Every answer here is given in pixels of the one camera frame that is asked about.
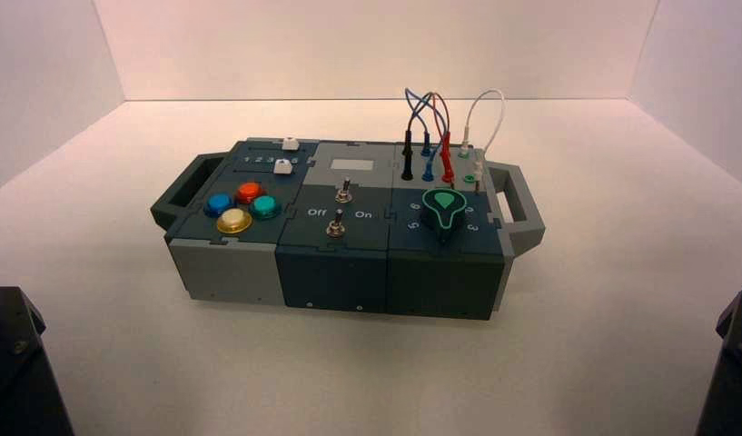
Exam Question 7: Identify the red banana plug cable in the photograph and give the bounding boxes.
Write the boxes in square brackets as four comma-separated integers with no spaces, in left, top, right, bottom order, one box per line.
[431,93,457,184]

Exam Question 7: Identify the white display window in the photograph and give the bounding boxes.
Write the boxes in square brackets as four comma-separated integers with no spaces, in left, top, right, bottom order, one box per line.
[330,158,376,173]

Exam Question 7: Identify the black banana plug cable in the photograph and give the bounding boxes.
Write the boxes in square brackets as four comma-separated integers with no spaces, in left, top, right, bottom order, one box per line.
[401,91,435,183]

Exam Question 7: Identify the blue round push button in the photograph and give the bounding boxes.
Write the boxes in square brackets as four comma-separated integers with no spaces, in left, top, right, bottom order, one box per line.
[203,192,236,219]

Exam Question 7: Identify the dark teal grey control box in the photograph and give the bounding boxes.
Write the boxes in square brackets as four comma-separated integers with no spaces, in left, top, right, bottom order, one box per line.
[149,136,546,322]

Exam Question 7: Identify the teal round push button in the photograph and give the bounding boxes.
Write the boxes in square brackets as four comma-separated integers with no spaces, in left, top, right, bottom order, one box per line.
[249,194,283,221]

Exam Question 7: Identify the blue banana plug cable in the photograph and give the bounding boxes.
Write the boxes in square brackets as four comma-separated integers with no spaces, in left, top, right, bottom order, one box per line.
[404,88,450,183]

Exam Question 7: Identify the white banana plug cable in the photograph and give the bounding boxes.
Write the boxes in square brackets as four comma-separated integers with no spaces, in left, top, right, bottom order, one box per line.
[459,88,507,193]

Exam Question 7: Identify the black knob with green outline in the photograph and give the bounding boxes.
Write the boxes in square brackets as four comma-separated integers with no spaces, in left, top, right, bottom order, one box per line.
[420,187,473,245]

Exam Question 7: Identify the yellow round push button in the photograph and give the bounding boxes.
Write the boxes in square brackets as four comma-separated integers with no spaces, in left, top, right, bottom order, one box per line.
[216,208,253,235]

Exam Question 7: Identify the red round push button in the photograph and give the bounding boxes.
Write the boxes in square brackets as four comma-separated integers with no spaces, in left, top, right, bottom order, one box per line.
[233,181,264,206]

